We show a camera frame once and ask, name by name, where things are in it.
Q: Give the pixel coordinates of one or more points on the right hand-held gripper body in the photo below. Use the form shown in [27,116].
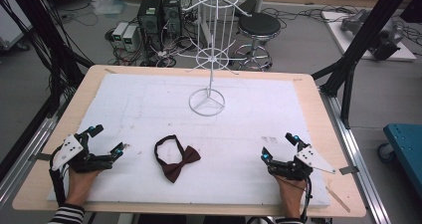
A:
[312,158]

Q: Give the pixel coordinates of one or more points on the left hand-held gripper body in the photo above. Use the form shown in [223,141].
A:
[71,148]

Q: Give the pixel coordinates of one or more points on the dark red bow tie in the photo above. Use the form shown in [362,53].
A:
[175,166]

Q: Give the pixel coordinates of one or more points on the person's left hand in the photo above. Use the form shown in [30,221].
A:
[81,184]

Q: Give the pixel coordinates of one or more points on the person's right hand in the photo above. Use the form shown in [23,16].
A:
[291,194]

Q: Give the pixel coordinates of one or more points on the grey tape strip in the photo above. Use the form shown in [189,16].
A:
[348,170]
[43,157]

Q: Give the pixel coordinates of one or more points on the white foam board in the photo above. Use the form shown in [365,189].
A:
[232,144]

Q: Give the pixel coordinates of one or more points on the thin wooden stick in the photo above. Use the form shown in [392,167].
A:
[337,199]

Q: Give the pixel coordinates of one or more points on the person's left striped sleeve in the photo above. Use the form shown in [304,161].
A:
[68,214]

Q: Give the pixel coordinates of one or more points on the person's striped sleeve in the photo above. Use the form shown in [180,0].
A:
[289,221]
[68,214]

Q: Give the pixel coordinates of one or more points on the person's right striped sleeve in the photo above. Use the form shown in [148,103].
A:
[289,221]

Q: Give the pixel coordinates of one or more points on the blue wheeled cart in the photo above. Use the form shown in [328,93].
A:
[406,151]

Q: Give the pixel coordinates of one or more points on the grey power supply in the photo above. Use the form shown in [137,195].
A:
[119,33]
[130,38]

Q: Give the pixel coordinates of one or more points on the white floor platform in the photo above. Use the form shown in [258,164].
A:
[341,38]

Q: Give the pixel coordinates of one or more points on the black round stool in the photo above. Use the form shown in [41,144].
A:
[258,31]

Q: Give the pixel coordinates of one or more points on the black computer tower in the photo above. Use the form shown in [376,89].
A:
[150,20]
[172,15]

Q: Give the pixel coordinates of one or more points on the clear plastic bag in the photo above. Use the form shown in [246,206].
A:
[107,3]

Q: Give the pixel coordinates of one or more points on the grey machine part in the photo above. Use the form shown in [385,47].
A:
[384,35]

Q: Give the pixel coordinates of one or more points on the aluminium frame rail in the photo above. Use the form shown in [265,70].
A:
[30,151]
[355,157]

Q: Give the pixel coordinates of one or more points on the black metal frame post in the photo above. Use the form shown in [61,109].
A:
[365,35]
[43,38]

